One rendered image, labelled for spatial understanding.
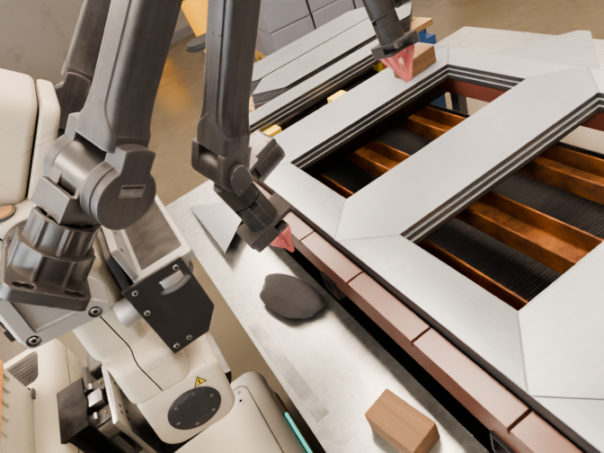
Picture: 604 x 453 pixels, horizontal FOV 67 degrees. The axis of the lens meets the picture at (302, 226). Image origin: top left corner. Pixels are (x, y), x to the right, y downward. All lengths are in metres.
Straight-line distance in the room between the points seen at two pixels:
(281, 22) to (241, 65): 3.58
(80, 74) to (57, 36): 6.40
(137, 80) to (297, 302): 0.66
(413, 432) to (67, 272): 0.54
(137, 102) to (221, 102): 0.14
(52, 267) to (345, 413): 0.56
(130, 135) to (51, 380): 0.71
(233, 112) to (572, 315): 0.54
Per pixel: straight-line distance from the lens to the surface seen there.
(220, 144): 0.65
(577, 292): 0.77
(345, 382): 0.91
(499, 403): 0.69
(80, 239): 0.56
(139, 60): 0.51
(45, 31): 7.32
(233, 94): 0.63
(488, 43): 1.81
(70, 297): 0.56
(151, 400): 0.92
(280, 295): 1.06
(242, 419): 1.47
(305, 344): 0.99
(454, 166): 1.02
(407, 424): 0.80
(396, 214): 0.93
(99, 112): 0.53
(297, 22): 4.25
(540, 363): 0.69
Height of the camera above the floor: 1.44
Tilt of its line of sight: 37 degrees down
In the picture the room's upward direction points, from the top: 24 degrees counter-clockwise
